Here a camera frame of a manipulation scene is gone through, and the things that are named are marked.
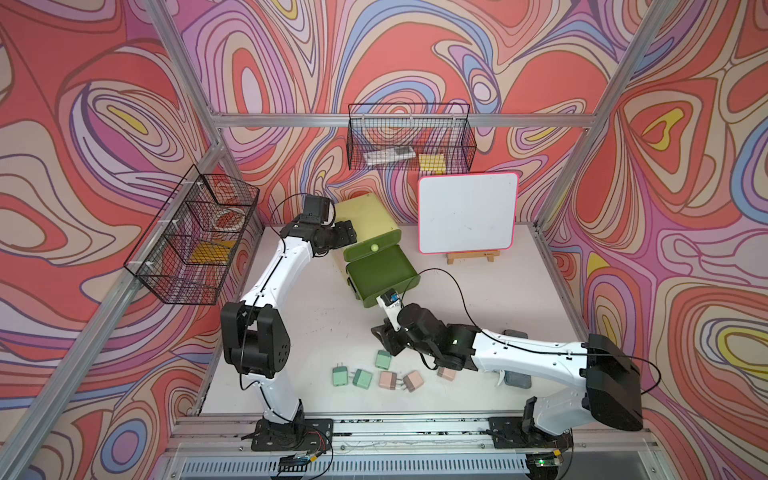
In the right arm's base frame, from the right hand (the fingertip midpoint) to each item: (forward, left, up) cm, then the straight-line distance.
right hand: (382, 332), depth 77 cm
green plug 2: (-7, +12, -13) cm, 19 cm away
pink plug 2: (-9, -8, -12) cm, 17 cm away
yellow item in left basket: (+14, +40, +18) cm, 46 cm away
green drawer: (+23, +1, -1) cm, 23 cm away
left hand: (+27, +10, +8) cm, 30 cm away
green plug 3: (-8, +6, -12) cm, 15 cm away
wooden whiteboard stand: (+32, -39, -9) cm, 51 cm away
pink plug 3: (-7, -17, -12) cm, 22 cm away
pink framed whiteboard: (+41, -30, +3) cm, 51 cm away
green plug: (-3, 0, -12) cm, 12 cm away
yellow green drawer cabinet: (+36, +3, +8) cm, 37 cm away
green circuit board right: (-28, -38, -16) cm, 50 cm away
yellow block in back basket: (+46, -17, +21) cm, 53 cm away
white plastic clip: (-9, -32, -12) cm, 35 cm away
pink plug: (-9, -1, -12) cm, 15 cm away
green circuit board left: (-26, +22, -14) cm, 37 cm away
